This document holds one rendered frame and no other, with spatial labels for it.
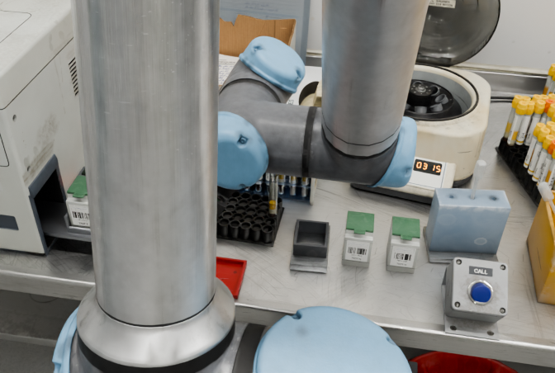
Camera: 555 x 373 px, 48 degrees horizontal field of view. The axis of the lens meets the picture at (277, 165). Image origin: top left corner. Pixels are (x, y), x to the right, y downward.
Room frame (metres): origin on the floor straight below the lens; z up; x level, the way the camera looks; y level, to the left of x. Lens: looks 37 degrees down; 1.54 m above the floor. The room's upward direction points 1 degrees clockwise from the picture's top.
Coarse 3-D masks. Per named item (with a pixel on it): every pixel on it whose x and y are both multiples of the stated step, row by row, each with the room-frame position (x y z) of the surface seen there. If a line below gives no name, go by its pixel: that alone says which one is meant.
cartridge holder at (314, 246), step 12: (300, 228) 0.70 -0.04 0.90; (312, 228) 0.70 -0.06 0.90; (324, 228) 0.70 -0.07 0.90; (300, 240) 0.68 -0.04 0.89; (312, 240) 0.68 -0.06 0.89; (324, 240) 0.68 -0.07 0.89; (300, 252) 0.65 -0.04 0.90; (312, 252) 0.65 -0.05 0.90; (324, 252) 0.65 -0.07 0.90; (300, 264) 0.63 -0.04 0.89; (312, 264) 0.63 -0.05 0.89; (324, 264) 0.63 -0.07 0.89
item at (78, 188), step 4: (80, 176) 0.71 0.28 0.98; (76, 180) 0.70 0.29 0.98; (80, 180) 0.70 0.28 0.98; (84, 180) 0.70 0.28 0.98; (72, 184) 0.69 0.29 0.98; (76, 184) 0.69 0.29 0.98; (80, 184) 0.69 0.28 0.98; (84, 184) 0.69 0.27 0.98; (72, 188) 0.68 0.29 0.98; (76, 188) 0.68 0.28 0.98; (80, 188) 0.68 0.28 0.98; (84, 188) 0.68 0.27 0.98; (68, 192) 0.67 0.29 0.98; (72, 192) 0.67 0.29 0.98; (76, 192) 0.67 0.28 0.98; (80, 192) 0.67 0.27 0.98; (84, 192) 0.67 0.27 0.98; (76, 196) 0.66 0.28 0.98; (80, 196) 0.66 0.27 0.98
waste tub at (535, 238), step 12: (540, 204) 0.70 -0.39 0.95; (540, 216) 0.69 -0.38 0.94; (552, 216) 0.65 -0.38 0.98; (540, 228) 0.67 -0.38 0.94; (552, 228) 0.63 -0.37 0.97; (528, 240) 0.70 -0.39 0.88; (540, 240) 0.65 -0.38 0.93; (552, 240) 0.61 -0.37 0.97; (540, 252) 0.64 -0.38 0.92; (552, 252) 0.60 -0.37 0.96; (540, 264) 0.62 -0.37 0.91; (552, 264) 0.58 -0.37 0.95; (540, 276) 0.60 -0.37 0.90; (552, 276) 0.58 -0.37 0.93; (540, 288) 0.59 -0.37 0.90; (552, 288) 0.58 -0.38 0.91; (540, 300) 0.58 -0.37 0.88; (552, 300) 0.58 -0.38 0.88
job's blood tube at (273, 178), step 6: (270, 174) 0.73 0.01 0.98; (276, 174) 0.73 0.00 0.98; (270, 180) 0.72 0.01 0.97; (276, 180) 0.72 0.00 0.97; (270, 186) 0.72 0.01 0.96; (276, 186) 0.72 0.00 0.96; (270, 192) 0.72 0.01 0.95; (276, 192) 0.72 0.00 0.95; (270, 198) 0.72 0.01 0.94; (276, 198) 0.72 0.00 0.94; (270, 204) 0.72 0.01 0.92; (276, 204) 0.72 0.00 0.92; (270, 210) 0.72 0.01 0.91; (276, 210) 0.72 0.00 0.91; (270, 216) 0.72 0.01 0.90
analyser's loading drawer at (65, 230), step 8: (40, 208) 0.71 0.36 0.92; (48, 208) 0.71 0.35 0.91; (56, 208) 0.71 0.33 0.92; (64, 208) 0.71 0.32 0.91; (40, 216) 0.69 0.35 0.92; (48, 216) 0.69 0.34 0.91; (56, 216) 0.69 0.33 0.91; (64, 216) 0.66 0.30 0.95; (48, 224) 0.67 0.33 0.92; (56, 224) 0.67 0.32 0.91; (64, 224) 0.67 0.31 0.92; (48, 232) 0.66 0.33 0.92; (56, 232) 0.66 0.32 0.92; (64, 232) 0.66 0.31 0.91; (72, 232) 0.66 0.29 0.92; (80, 232) 0.66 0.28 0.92; (88, 232) 0.65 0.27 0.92; (88, 240) 0.65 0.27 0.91
